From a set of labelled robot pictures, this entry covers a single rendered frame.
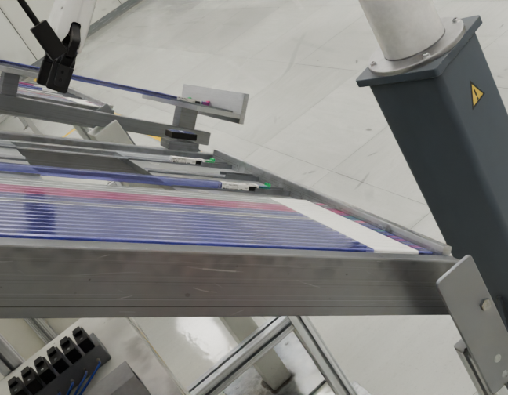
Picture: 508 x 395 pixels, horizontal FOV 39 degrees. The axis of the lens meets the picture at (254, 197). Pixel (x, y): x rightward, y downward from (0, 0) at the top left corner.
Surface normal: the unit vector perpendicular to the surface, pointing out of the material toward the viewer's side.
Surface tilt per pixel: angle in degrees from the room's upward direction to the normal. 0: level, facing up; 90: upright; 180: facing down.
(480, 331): 90
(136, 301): 90
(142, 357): 0
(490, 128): 90
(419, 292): 90
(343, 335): 0
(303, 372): 0
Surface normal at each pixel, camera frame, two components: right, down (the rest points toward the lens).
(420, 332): -0.48, -0.77
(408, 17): 0.10, 0.43
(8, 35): 0.43, 0.22
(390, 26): -0.44, 0.62
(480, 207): -0.58, 0.64
